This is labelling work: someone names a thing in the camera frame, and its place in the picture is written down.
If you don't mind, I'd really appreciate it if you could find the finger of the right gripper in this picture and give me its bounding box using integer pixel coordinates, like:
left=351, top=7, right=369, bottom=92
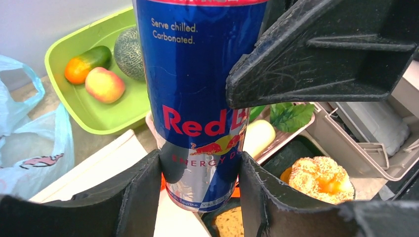
left=226, top=0, right=419, bottom=109

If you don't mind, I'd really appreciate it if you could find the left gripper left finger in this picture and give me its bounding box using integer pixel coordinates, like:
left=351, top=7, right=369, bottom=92
left=0, top=150, right=161, bottom=237

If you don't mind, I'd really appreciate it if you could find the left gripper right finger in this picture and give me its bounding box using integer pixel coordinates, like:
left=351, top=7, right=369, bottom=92
left=239, top=153, right=419, bottom=237

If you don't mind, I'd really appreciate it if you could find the light blue plastic grocery bag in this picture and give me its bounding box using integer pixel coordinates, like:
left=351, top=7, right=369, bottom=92
left=0, top=56, right=75, bottom=199

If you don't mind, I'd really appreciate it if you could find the small blue snack packet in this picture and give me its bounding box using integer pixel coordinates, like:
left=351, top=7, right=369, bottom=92
left=133, top=0, right=268, bottom=212

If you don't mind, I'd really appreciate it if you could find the orange green mango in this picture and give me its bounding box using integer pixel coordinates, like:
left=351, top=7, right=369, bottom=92
left=64, top=45, right=112, bottom=85

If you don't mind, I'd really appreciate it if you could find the netted green melon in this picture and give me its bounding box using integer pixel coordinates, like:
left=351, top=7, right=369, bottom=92
left=114, top=27, right=145, bottom=81

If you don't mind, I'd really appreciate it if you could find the green bok choy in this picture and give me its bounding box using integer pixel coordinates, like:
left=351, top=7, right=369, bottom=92
left=249, top=105, right=266, bottom=122

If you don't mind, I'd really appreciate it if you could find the brown bread slice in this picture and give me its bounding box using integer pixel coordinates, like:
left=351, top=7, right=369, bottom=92
left=213, top=206, right=244, bottom=237

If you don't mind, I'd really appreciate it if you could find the green lettuce leaf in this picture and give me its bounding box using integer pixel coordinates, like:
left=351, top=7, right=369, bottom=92
left=270, top=102, right=315, bottom=133

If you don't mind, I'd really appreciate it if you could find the pink perforated basket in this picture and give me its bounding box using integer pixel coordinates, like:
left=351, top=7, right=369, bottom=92
left=253, top=108, right=315, bottom=164

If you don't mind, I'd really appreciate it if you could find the green plastic tub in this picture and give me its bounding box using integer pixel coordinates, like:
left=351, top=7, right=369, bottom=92
left=44, top=7, right=150, bottom=135

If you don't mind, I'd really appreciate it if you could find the beige toolbox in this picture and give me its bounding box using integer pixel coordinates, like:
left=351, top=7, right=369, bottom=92
left=307, top=61, right=419, bottom=181

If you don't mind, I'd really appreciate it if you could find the orange peach fruit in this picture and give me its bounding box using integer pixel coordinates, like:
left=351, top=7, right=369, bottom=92
left=85, top=67, right=126, bottom=104

